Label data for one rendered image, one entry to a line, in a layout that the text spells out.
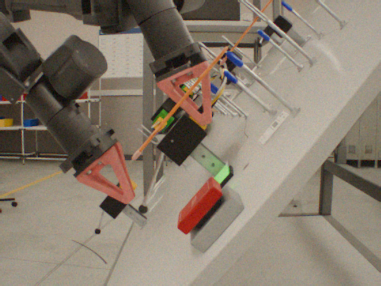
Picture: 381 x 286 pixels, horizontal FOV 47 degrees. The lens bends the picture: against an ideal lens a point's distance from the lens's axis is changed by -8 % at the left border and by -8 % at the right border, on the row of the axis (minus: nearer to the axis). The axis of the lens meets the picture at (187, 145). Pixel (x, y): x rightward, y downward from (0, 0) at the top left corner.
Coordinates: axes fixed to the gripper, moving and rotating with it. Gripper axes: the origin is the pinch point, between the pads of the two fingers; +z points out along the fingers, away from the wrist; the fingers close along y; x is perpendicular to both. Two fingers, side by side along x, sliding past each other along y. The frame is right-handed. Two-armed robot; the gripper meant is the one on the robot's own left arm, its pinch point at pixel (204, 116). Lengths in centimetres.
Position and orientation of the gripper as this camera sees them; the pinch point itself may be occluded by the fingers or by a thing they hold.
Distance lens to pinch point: 62.7
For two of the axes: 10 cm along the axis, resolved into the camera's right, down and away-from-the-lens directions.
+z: 4.2, 9.0, 1.3
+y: 0.6, -1.7, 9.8
